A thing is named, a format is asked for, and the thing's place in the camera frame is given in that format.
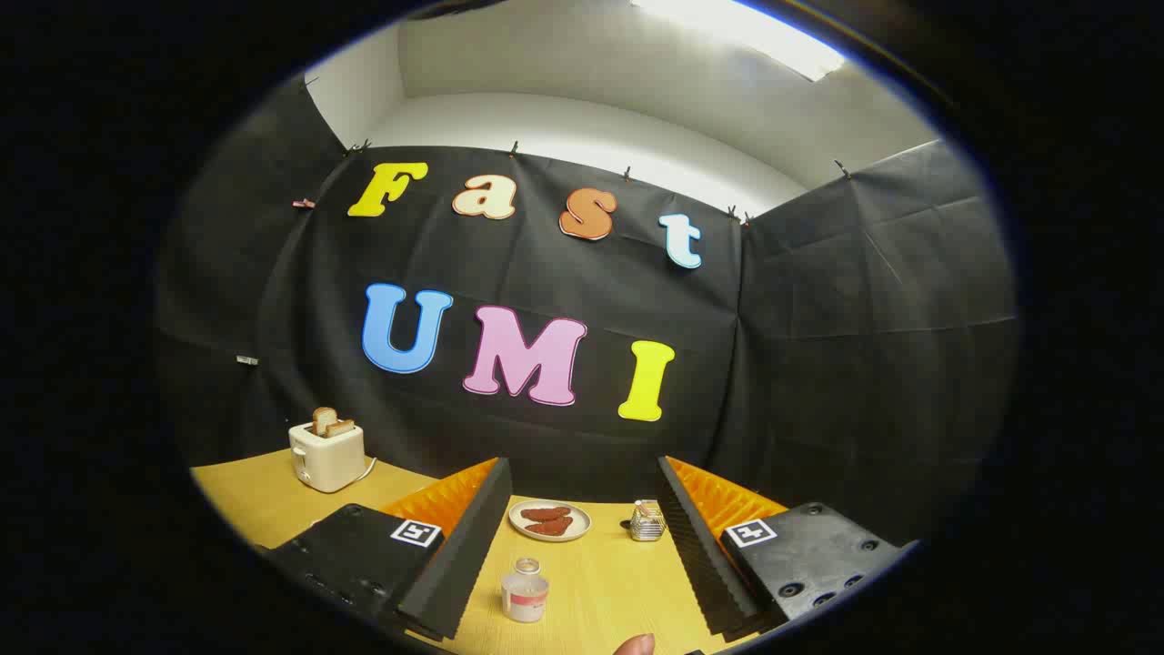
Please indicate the cream toaster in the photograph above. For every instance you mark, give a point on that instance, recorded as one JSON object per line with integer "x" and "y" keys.
{"x": 327, "y": 455}

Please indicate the red meat strip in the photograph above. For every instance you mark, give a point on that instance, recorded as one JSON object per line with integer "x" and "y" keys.
{"x": 546, "y": 513}
{"x": 550, "y": 526}

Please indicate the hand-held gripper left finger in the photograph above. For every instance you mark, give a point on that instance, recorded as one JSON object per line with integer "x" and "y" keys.
{"x": 473, "y": 537}

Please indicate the wooden table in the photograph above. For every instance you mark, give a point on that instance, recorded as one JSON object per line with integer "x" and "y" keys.
{"x": 600, "y": 591}

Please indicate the clear juice bottle red label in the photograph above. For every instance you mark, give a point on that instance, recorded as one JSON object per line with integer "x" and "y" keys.
{"x": 525, "y": 591}

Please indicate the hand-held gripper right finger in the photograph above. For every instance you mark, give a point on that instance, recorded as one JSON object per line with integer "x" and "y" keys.
{"x": 696, "y": 546}

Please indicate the white round plate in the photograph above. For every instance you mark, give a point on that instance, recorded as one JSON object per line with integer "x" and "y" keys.
{"x": 582, "y": 523}

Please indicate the black backdrop cloth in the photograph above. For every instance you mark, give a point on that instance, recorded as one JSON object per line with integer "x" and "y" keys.
{"x": 800, "y": 364}

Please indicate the toast slice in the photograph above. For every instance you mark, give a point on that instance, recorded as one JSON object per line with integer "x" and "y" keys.
{"x": 323, "y": 420}
{"x": 339, "y": 427}

